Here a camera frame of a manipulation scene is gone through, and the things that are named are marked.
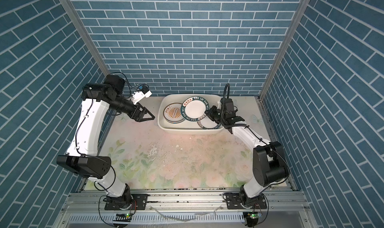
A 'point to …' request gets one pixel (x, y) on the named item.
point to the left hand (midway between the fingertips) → (149, 113)
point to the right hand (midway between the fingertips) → (203, 109)
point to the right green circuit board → (254, 216)
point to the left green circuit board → (123, 217)
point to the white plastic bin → (187, 127)
